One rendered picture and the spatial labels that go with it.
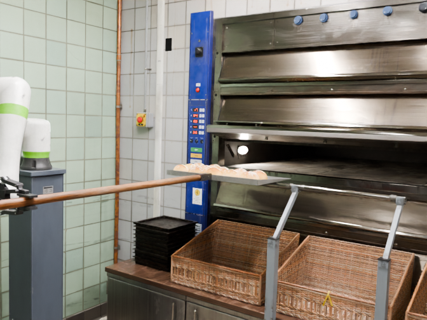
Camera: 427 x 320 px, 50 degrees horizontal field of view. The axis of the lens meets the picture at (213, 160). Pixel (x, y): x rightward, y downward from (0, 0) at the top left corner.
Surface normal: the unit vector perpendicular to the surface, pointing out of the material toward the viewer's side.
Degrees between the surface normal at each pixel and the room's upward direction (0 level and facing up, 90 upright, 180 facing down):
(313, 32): 90
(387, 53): 70
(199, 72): 90
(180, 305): 91
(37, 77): 90
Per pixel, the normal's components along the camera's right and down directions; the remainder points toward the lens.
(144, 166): -0.57, 0.05
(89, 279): 0.83, 0.07
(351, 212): -0.52, -0.29
